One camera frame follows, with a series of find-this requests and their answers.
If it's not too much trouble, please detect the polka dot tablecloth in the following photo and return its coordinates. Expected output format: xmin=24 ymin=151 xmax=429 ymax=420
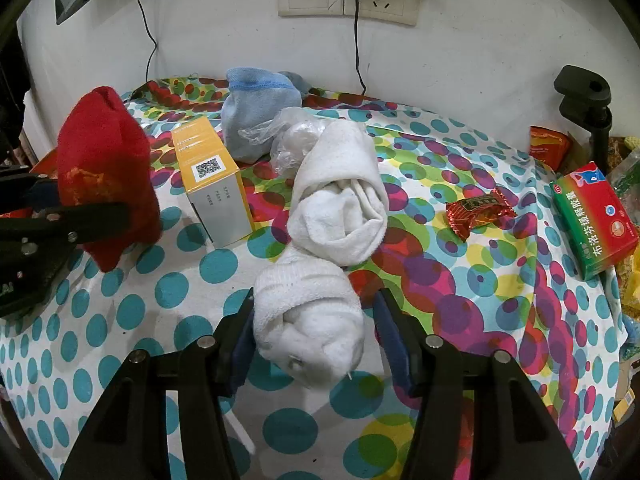
xmin=0 ymin=76 xmax=632 ymax=480

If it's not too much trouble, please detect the red towel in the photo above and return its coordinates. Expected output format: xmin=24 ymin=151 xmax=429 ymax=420
xmin=56 ymin=86 xmax=163 ymax=273

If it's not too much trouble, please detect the white towel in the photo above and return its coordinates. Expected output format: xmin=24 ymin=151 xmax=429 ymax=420
xmin=287 ymin=120 xmax=388 ymax=267

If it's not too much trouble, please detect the white sock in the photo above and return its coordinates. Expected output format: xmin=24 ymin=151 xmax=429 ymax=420
xmin=252 ymin=252 xmax=365 ymax=390

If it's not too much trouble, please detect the round red tray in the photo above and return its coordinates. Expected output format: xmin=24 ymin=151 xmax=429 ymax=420
xmin=30 ymin=150 xmax=61 ymax=181

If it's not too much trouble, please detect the blue towel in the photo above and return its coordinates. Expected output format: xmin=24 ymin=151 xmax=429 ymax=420
xmin=221 ymin=67 xmax=304 ymax=164

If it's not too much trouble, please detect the dark hanging cloth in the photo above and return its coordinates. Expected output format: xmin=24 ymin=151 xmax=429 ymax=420
xmin=0 ymin=35 xmax=34 ymax=161

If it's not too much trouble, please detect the black clamp stand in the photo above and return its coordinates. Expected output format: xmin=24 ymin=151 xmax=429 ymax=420
xmin=552 ymin=65 xmax=614 ymax=176

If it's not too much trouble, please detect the yellow packet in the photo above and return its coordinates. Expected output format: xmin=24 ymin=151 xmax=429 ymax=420
xmin=617 ymin=255 xmax=640 ymax=312

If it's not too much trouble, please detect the light blue sock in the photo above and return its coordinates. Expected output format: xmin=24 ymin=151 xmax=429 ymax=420
xmin=279 ymin=71 xmax=312 ymax=97

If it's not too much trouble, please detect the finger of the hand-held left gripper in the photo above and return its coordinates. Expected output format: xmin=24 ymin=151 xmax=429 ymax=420
xmin=0 ymin=166 xmax=62 ymax=214
xmin=0 ymin=202 xmax=132 ymax=267

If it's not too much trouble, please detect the green red snack packet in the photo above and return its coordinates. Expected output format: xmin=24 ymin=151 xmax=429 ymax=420
xmin=550 ymin=161 xmax=640 ymax=282

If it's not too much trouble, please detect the yellow medicine box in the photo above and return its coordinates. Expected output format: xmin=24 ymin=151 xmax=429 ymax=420
xmin=171 ymin=115 xmax=256 ymax=250

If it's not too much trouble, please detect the black charger output cable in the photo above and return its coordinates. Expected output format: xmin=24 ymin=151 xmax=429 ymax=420
xmin=353 ymin=0 xmax=367 ymax=95

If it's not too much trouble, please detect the black monitor cable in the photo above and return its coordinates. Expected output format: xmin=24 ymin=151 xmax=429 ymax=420
xmin=136 ymin=0 xmax=157 ymax=83

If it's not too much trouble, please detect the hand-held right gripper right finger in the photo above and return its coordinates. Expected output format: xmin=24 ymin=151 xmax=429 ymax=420
xmin=372 ymin=287 xmax=583 ymax=480

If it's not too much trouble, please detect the red wrapped candy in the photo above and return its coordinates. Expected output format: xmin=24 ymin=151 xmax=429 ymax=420
xmin=446 ymin=187 xmax=518 ymax=242

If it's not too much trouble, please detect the clear plastic bag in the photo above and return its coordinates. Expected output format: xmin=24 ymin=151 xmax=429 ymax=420
xmin=239 ymin=106 xmax=333 ymax=178

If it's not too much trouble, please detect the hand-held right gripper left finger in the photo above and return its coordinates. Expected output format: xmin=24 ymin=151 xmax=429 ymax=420
xmin=60 ymin=287 xmax=258 ymax=480

